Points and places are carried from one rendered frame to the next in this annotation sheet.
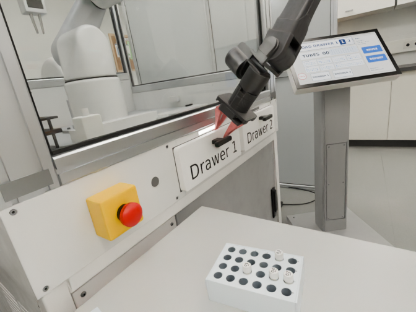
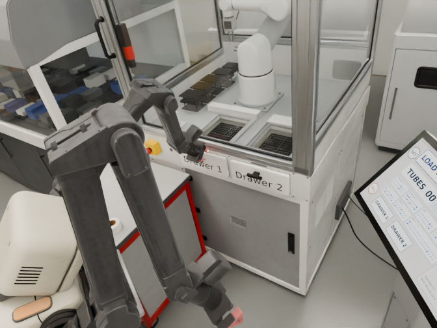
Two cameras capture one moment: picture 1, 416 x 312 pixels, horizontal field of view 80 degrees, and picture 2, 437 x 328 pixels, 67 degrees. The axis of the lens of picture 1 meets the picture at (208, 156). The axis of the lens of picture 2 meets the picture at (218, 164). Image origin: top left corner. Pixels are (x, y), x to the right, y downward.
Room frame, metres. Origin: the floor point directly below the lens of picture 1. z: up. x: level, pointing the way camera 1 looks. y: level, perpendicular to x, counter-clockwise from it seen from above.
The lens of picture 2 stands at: (0.79, -1.34, 1.83)
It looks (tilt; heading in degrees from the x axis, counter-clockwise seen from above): 37 degrees down; 93
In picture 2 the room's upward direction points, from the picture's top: 10 degrees counter-clockwise
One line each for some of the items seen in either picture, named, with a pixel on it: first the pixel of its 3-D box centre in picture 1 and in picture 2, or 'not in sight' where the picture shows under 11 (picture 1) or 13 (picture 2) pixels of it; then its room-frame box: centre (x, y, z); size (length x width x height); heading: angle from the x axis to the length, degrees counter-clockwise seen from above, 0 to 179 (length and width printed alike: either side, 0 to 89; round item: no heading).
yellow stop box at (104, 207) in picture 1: (117, 210); (152, 147); (0.38, 0.17, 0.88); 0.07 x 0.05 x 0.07; 143
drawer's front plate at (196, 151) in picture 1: (213, 151); (202, 160); (0.66, -0.02, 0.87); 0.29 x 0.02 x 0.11; 143
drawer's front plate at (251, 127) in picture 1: (258, 125); (259, 176); (0.91, -0.20, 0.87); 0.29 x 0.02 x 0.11; 143
